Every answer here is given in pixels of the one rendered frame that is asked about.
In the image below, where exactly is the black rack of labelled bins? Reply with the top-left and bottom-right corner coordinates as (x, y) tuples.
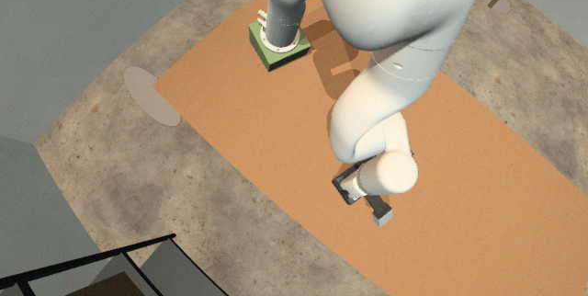
(333, 155), (376, 205)

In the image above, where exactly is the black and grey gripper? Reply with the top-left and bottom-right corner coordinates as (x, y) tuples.
(340, 168), (368, 199)

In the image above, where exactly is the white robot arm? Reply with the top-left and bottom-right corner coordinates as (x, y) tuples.
(256, 0), (475, 228)

